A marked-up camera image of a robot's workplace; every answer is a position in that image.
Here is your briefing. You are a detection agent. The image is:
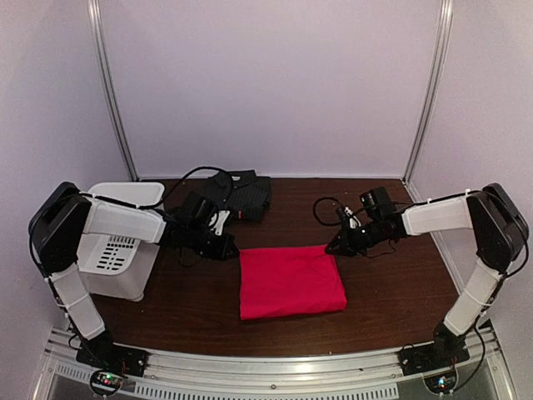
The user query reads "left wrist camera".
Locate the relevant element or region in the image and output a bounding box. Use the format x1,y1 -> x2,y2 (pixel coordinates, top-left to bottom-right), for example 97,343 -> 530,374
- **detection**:
208,210 -> 231,236

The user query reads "right round circuit board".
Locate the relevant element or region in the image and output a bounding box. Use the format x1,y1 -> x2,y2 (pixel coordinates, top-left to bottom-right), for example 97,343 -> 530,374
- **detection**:
423,370 -> 458,395

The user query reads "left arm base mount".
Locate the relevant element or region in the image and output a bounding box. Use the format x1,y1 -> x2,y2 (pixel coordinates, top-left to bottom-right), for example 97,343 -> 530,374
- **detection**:
76,328 -> 148,378

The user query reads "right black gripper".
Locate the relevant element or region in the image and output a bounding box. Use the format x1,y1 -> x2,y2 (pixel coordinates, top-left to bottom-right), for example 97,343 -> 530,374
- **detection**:
326,218 -> 385,258

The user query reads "left round circuit board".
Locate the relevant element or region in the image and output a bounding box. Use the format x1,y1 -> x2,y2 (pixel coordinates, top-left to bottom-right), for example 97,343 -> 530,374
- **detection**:
89,369 -> 125,397

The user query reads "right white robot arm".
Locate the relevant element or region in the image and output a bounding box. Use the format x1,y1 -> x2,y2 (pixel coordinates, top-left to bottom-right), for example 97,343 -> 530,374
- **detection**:
326,183 -> 529,368

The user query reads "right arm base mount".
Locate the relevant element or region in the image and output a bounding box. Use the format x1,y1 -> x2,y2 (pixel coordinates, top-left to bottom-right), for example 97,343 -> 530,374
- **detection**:
397,322 -> 470,376

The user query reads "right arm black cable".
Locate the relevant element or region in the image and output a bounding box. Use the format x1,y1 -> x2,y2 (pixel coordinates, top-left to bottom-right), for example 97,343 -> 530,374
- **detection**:
312,197 -> 346,228

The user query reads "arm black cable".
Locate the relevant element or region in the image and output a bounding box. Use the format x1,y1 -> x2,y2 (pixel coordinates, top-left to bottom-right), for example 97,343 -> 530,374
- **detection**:
157,165 -> 234,218
312,197 -> 346,228

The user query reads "round circuit board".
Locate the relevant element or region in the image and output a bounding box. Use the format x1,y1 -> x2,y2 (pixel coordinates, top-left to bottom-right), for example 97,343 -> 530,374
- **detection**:
89,369 -> 125,397
423,370 -> 458,395

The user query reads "aluminium frame post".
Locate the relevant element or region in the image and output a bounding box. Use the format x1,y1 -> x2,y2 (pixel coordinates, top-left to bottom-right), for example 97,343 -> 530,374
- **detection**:
402,0 -> 455,184
87,0 -> 139,182

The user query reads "dark pinstriped shirt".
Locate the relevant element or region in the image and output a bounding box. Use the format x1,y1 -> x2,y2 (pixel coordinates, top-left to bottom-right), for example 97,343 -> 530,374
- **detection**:
164,168 -> 272,224

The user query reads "front aluminium rail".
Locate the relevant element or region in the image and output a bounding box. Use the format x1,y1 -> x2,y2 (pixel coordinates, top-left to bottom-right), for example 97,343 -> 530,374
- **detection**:
29,329 -> 517,399

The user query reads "right aluminium frame post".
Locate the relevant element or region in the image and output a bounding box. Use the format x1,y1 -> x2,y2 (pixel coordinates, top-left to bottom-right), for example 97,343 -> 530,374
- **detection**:
402,0 -> 455,184

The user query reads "white plastic laundry bin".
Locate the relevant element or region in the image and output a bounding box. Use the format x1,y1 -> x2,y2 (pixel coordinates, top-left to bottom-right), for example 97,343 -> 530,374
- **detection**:
77,182 -> 165,302

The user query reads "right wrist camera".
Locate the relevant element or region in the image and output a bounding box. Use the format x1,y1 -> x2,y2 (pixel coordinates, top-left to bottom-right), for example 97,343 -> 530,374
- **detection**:
336,206 -> 361,229

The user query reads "red garment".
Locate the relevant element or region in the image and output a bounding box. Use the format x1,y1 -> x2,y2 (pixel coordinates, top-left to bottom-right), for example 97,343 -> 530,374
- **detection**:
239,245 -> 347,321

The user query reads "left aluminium frame post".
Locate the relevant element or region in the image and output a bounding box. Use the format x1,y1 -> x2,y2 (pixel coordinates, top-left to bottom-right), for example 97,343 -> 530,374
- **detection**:
87,0 -> 139,182

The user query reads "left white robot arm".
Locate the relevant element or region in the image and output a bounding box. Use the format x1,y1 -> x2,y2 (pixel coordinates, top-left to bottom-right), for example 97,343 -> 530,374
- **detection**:
28,182 -> 240,370

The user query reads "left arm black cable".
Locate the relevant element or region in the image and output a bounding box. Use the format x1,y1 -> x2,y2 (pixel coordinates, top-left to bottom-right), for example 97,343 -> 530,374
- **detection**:
157,165 -> 234,218

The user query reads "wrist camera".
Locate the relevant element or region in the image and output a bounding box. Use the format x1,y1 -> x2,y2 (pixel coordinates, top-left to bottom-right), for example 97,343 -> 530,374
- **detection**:
208,210 -> 231,236
336,206 -> 361,229

